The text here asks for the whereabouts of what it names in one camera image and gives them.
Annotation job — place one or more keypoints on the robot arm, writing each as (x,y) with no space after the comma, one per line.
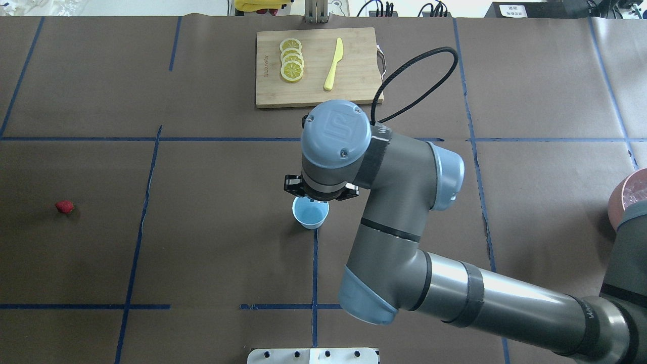
(342,151)

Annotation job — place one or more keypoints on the light blue cup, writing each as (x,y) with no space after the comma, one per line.
(310,213)

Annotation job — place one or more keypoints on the pink bowl of ice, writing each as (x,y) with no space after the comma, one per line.
(629,191)

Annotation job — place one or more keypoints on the bamboo cutting board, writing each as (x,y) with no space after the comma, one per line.
(357,77)

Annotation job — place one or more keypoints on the yellow plastic knife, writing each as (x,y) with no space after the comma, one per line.
(337,57)

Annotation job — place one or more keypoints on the yellow bag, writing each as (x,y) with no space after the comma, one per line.
(253,6)

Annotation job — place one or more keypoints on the red strawberry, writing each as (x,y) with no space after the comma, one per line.
(65,206)

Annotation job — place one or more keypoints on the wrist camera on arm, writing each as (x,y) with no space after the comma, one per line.
(296,185)

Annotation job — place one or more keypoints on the aluminium frame post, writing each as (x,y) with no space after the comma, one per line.
(316,12)

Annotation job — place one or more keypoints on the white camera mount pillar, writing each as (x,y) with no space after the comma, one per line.
(315,355)

